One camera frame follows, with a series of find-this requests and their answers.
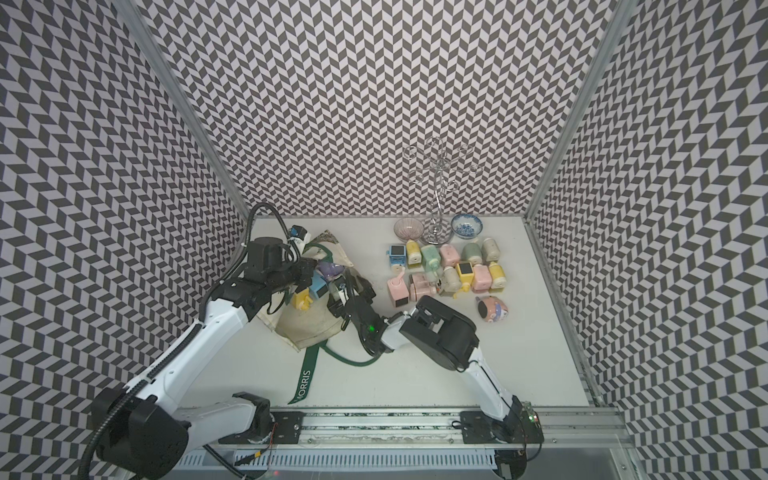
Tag blue white ceramic bowl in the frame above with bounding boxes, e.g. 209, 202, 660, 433
451, 214, 483, 240

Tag yellow black-top pencil sharpener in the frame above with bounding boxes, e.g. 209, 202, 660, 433
453, 261, 475, 298

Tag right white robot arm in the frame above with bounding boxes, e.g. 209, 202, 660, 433
328, 269, 544, 448

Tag small yellow pencil sharpener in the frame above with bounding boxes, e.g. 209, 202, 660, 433
291, 288, 314, 311

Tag beige round pencil sharpener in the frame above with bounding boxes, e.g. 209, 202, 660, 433
437, 267, 462, 296

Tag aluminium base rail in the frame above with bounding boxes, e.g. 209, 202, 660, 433
169, 407, 647, 479

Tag purple grey pencil sharpener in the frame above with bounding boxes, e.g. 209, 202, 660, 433
316, 261, 346, 282

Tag cream pencil sharpener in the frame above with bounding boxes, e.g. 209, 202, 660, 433
481, 237, 501, 263

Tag pink pencil sharpener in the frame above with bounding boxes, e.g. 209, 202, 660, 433
409, 273, 437, 302
471, 264, 493, 293
439, 244, 461, 269
386, 268, 410, 308

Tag clear glass mug tree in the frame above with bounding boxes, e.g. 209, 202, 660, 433
403, 137, 480, 246

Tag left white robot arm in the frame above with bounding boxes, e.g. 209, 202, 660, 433
76, 259, 315, 479

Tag blue pencil sharpener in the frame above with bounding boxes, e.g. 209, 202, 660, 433
387, 244, 407, 274
309, 271, 328, 301

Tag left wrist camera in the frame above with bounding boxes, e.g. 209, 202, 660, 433
244, 225, 311, 281

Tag pink ceramic bowl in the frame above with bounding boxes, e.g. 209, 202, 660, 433
393, 217, 424, 242

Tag cream tote bag green handles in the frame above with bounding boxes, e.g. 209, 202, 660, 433
257, 230, 379, 405

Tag pink round patterned sharpener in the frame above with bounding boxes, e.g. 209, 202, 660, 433
476, 296, 509, 323

